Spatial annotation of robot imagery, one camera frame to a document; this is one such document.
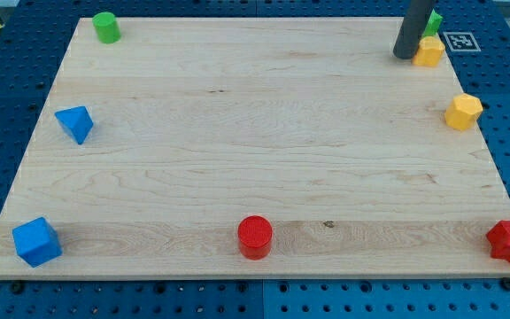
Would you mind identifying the grey cylindrical robot arm rod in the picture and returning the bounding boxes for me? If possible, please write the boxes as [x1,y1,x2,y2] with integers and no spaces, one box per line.
[392,0,436,59]

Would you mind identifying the large wooden board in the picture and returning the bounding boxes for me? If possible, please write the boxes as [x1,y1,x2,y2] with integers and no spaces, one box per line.
[0,18,510,281]

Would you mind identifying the red cylinder block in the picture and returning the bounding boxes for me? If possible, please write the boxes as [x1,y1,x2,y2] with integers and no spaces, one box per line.
[237,215,273,260]

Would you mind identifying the blue triangular prism block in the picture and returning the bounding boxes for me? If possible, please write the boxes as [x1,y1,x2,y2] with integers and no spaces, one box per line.
[55,105,94,144]

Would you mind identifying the green cylinder block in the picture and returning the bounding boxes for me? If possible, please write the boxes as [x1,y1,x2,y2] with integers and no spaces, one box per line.
[92,12,121,44]

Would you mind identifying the yellow heart block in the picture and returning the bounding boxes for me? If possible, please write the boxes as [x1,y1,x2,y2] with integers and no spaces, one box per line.
[412,36,445,67]

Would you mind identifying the yellow hexagon block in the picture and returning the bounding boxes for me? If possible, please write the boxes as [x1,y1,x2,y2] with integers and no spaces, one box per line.
[444,93,483,131]

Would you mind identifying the green block behind rod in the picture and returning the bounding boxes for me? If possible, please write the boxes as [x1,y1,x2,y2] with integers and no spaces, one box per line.
[421,10,444,38]

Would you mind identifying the blue cube block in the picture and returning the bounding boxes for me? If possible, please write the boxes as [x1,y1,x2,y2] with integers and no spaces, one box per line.
[12,217,63,268]

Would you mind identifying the black white fiducial marker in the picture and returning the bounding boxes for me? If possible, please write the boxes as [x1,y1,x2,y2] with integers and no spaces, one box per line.
[443,32,481,52]

